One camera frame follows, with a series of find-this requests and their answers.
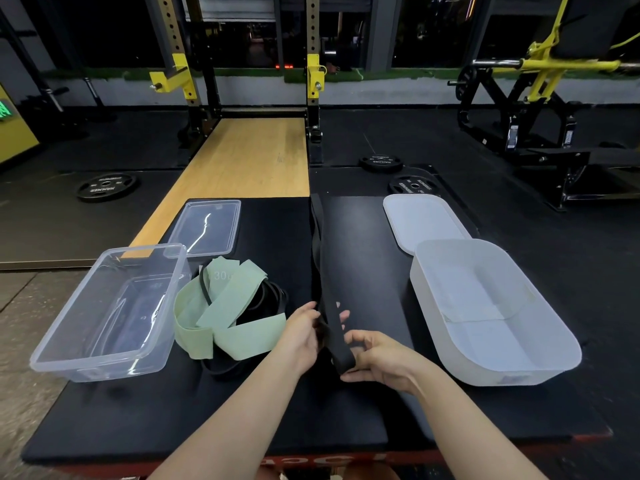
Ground light green resistance band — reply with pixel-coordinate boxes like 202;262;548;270
201;255;242;297
213;312;288;362
195;259;270;331
173;276;217;361

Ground white plastic lid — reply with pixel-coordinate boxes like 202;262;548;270
383;194;473;257

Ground clear plastic container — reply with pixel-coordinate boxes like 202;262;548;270
29;243;193;384

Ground black weight plate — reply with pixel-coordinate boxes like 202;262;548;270
75;172;141;203
359;154;405;174
388;174;442;197

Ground black upright bar holder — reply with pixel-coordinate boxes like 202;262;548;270
83;77;119;123

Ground person's right forearm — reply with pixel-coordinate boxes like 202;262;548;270
409;364;550;480

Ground thin black resistance band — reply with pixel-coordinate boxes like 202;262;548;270
197;266;291;379

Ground person's left hand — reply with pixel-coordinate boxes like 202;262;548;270
281;301;352;377

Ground white plastic bin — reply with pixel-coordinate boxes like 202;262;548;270
409;238;583;387

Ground person's right hand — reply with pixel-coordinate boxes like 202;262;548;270
339;329;427;397

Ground clear plastic lid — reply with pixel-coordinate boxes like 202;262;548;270
166;199;243;259

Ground person's left forearm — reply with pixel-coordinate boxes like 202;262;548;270
149;352;313;480

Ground grey window blind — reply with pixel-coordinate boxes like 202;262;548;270
183;0;277;23

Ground black plyo platform red side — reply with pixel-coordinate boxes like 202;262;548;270
21;194;614;477

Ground wide black resistance band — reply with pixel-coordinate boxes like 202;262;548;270
309;193;357;375

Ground yellow black squat rack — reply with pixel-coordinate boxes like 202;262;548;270
143;0;331;167

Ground yellow black exercise machine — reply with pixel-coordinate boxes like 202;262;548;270
447;0;640;211

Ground wooden lifting platform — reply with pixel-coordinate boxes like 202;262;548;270
122;117;311;259

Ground person's right leg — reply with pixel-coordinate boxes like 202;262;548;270
343;462;402;480

